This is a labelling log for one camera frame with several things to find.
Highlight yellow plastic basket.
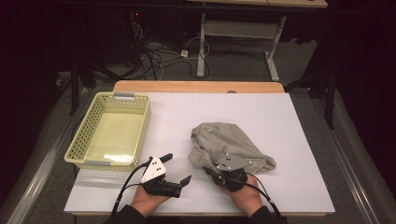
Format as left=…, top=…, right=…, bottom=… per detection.
left=64, top=91, right=152, bottom=172

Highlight metal floor rail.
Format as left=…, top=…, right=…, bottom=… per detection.
left=6, top=88, right=91, bottom=224
left=310, top=98, right=381, bottom=224

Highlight tangle of black cables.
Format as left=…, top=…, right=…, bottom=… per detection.
left=130, top=12, right=213, bottom=80

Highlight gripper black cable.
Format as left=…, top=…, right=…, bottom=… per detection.
left=109, top=161, right=154, bottom=219
left=245, top=172, right=285, bottom=221

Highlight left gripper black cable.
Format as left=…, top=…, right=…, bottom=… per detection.
left=109, top=161, right=154, bottom=219

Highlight white board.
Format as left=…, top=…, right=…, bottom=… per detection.
left=64, top=91, right=336, bottom=216

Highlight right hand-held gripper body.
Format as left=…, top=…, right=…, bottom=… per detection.
left=210, top=152, right=254, bottom=192

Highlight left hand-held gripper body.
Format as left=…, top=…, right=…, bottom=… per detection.
left=139, top=156, right=184, bottom=199

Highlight grey shorts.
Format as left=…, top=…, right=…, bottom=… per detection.
left=187, top=121, right=277, bottom=175

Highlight person's right hand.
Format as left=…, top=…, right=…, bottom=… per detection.
left=219, top=175, right=264, bottom=218

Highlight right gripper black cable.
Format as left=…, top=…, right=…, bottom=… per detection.
left=245, top=172, right=285, bottom=221

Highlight white-legged desk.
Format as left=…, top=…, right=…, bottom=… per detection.
left=186, top=0, right=329, bottom=83

